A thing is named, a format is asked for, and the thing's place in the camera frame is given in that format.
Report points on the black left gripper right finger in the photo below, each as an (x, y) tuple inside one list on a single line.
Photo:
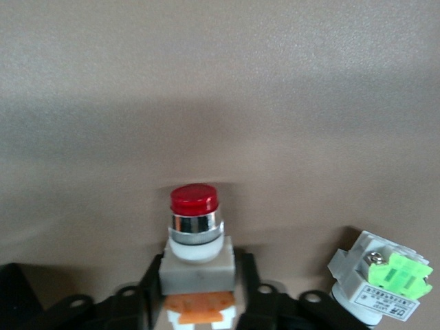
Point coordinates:
[(271, 309)]

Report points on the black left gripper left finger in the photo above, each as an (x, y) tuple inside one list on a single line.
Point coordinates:
[(137, 309)]

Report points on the red push button switch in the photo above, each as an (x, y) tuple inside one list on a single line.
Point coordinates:
[(196, 240)]

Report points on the green push button switch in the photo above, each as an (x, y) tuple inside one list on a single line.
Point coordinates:
[(381, 282)]

